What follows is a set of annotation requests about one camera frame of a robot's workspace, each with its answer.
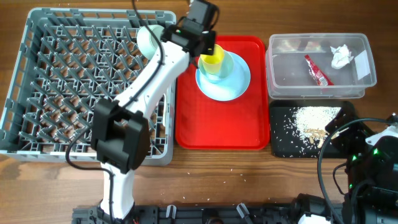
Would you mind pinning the white plastic spoon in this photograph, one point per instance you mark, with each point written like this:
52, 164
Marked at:
165, 110

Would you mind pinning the light blue plate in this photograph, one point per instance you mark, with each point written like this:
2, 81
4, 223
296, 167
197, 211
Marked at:
231, 87

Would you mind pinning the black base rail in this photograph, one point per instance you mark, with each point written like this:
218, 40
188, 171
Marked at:
238, 214

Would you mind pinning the white napkin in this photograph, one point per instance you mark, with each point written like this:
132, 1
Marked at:
341, 56

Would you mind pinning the rice and food scraps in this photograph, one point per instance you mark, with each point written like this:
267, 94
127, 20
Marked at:
300, 131

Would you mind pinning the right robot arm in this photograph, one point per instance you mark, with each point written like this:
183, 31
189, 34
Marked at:
370, 147

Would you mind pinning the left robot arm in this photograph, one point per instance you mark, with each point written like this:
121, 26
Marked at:
120, 131

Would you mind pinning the green bowl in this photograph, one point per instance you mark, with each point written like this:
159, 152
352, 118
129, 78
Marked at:
146, 42

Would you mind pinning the black tray bin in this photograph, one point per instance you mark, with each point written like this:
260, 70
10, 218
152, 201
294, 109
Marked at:
298, 103

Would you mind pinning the red plastic tray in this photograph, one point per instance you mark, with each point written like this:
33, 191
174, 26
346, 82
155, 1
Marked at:
240, 124

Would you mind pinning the light blue bowl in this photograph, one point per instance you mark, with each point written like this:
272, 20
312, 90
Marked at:
226, 68

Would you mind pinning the yellow plastic cup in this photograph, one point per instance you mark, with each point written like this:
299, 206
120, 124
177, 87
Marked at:
212, 63

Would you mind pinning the red snack wrapper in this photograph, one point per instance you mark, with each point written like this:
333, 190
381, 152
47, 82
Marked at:
318, 75

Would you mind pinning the grey dishwasher rack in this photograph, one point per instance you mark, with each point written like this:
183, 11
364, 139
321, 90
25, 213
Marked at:
68, 60

